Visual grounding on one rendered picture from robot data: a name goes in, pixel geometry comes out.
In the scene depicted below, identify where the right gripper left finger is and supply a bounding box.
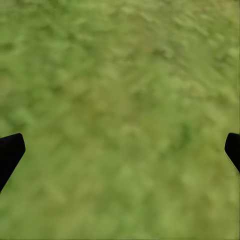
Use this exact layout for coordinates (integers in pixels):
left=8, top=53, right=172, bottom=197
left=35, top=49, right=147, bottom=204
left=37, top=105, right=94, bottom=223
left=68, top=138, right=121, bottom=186
left=0, top=133, right=26, bottom=192

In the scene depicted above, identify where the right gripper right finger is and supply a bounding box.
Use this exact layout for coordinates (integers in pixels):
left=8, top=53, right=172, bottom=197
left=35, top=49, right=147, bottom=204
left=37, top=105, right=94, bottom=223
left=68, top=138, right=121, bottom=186
left=224, top=133, right=240, bottom=172

